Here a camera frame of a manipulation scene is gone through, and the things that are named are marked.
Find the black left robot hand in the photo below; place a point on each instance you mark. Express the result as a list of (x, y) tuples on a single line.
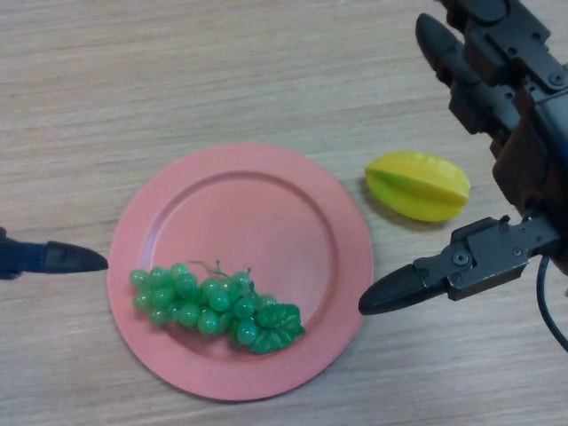
[(57, 259)]

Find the pink round plate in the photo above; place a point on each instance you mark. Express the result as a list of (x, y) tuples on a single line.
[(266, 222)]

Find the yellow starfruit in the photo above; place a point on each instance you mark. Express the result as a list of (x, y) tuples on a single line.
[(417, 186)]

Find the green grape bunch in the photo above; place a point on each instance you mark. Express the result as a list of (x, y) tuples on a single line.
[(213, 302)]

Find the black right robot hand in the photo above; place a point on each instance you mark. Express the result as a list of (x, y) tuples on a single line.
[(523, 160)]

